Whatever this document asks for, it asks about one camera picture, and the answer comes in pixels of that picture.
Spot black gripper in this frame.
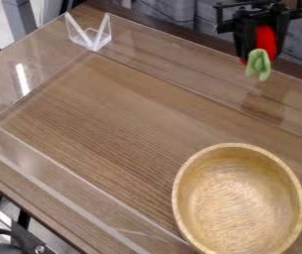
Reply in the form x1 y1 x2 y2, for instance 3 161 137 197
213 0 302 64

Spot red plush strawberry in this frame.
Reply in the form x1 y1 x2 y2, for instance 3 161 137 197
236 24 278 82

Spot clear acrylic tray walls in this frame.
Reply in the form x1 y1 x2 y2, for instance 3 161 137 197
0 12 302 254

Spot wooden bowl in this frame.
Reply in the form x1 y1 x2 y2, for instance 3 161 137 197
171 143 302 254

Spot grey post top left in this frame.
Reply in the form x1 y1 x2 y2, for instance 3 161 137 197
0 0 37 41

